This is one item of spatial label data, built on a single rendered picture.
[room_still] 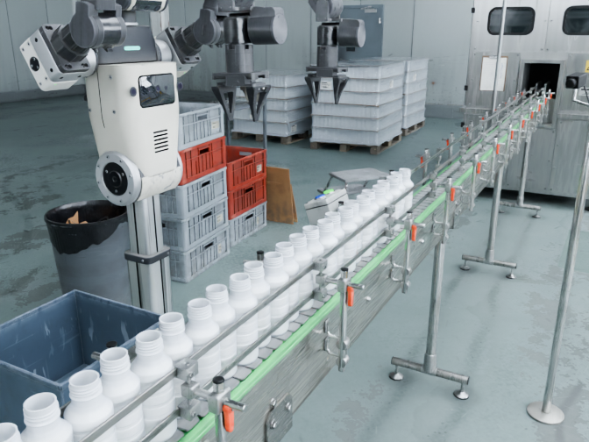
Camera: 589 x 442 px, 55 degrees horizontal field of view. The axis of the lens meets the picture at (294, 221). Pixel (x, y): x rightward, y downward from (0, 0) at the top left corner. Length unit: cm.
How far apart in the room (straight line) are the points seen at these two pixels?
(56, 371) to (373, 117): 662
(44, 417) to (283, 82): 783
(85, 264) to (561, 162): 429
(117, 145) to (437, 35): 1024
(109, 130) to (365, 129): 640
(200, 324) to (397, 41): 1105
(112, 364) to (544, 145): 527
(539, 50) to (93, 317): 486
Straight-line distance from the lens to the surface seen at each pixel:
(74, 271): 327
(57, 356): 159
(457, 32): 1150
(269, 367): 108
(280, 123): 849
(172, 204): 369
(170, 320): 91
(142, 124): 161
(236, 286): 100
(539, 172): 585
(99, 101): 164
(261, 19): 115
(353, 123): 789
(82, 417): 78
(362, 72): 779
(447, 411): 270
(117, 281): 331
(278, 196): 485
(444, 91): 1158
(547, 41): 572
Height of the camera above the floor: 158
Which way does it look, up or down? 18 degrees down
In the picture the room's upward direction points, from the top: straight up
